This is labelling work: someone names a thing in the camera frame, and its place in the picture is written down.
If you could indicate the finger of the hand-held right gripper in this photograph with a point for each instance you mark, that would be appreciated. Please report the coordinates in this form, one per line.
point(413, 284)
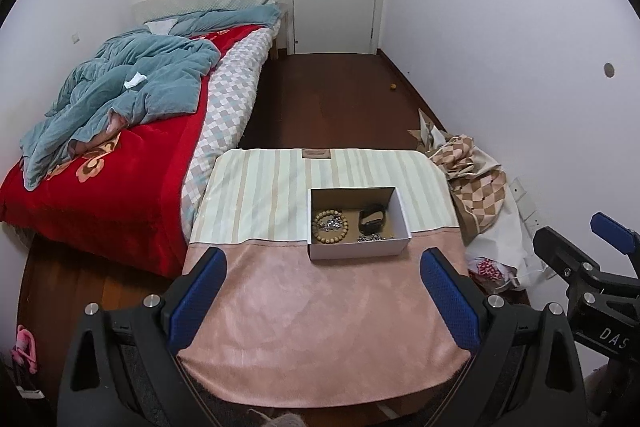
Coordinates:
point(617, 233)
point(570, 262)

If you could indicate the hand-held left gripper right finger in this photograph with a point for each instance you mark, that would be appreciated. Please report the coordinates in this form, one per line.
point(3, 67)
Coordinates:
point(450, 302)

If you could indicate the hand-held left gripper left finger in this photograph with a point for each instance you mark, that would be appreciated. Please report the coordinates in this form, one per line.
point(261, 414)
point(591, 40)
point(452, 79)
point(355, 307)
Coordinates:
point(197, 297)

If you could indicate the white cardboard box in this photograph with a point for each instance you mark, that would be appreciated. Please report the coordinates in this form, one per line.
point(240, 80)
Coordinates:
point(360, 251)

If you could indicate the white plastic bag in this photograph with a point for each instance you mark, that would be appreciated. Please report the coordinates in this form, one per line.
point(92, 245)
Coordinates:
point(505, 237)

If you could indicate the white power strip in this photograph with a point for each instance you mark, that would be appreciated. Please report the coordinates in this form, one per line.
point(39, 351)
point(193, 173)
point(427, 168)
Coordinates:
point(525, 202)

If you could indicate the pink and striped table cloth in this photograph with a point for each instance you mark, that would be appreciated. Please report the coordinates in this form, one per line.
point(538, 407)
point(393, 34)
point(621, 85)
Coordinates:
point(310, 322)

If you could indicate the checkered brown cloth bag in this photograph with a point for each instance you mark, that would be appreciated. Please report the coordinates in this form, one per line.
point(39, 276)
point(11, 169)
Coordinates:
point(475, 187)

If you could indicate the red floral blanket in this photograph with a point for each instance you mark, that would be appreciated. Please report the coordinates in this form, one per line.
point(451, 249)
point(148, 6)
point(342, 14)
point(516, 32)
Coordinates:
point(100, 207)

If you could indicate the pink slipper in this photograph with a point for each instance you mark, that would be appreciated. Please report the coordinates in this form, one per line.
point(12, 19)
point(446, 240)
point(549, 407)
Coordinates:
point(25, 349)

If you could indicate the checkered bed sheet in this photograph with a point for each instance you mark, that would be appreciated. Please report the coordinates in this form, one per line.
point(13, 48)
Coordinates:
point(230, 102)

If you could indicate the dark bag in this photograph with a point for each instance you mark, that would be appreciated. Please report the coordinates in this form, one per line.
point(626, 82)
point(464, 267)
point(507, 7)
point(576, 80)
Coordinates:
point(25, 402)

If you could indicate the teal quilt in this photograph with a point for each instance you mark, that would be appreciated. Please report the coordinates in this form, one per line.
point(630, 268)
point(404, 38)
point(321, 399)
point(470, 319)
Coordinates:
point(150, 82)

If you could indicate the white tissue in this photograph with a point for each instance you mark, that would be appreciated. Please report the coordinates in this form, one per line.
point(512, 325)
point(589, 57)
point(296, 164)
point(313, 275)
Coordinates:
point(134, 80)

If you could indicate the wooden bed leg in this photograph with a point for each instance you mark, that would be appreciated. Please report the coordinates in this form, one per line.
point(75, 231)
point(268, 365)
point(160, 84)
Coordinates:
point(280, 42)

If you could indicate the round wall cap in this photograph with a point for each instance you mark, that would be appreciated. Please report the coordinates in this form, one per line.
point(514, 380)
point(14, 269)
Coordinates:
point(609, 70)

